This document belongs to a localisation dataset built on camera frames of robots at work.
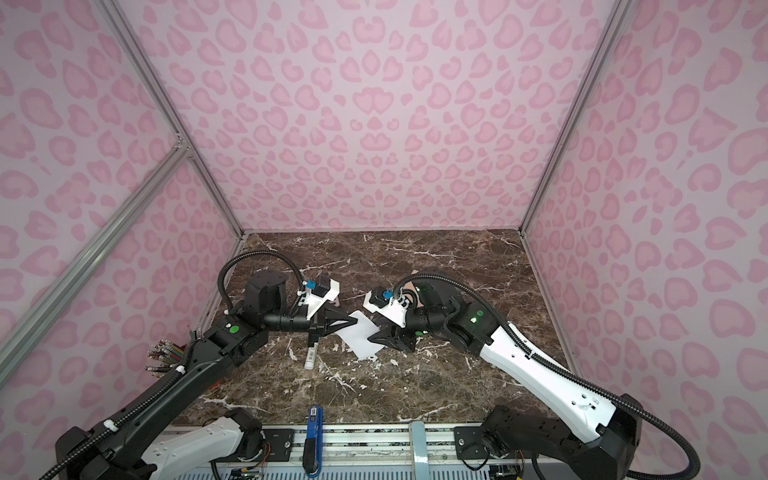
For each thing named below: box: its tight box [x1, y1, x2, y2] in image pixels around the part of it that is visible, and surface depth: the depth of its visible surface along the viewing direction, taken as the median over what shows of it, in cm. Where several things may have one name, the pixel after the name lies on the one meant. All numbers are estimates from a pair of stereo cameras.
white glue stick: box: [304, 342, 318, 370], surface depth 88 cm
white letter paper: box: [335, 310, 385, 360], surface depth 67 cm
